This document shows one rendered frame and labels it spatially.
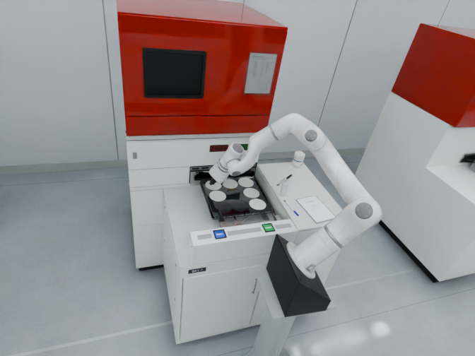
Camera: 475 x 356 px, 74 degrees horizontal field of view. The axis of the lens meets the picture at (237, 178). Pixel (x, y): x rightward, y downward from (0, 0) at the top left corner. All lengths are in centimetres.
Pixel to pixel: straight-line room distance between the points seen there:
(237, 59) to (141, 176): 88
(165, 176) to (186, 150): 22
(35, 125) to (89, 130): 46
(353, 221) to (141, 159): 120
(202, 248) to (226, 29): 104
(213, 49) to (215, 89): 20
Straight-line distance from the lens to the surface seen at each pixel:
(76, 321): 249
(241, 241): 158
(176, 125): 176
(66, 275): 273
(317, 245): 143
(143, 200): 209
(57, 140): 360
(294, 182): 202
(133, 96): 168
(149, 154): 189
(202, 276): 170
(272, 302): 155
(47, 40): 323
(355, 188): 147
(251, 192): 196
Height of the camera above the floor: 208
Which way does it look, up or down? 35 degrees down
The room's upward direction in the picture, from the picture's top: 9 degrees clockwise
